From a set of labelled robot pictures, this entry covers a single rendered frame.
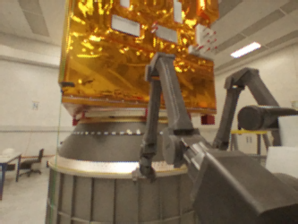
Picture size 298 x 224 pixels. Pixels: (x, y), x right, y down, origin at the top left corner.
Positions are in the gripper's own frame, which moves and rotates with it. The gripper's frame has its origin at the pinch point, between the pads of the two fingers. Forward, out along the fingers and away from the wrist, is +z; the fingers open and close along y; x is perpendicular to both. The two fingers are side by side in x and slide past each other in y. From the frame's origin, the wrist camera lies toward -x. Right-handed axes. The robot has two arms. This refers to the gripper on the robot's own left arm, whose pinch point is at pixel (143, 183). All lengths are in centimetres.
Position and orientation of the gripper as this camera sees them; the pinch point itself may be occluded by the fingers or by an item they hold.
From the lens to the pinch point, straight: 90.2
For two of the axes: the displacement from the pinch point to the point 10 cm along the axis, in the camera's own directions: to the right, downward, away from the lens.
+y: -9.6, -0.4, -2.8
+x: 2.4, 3.8, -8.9
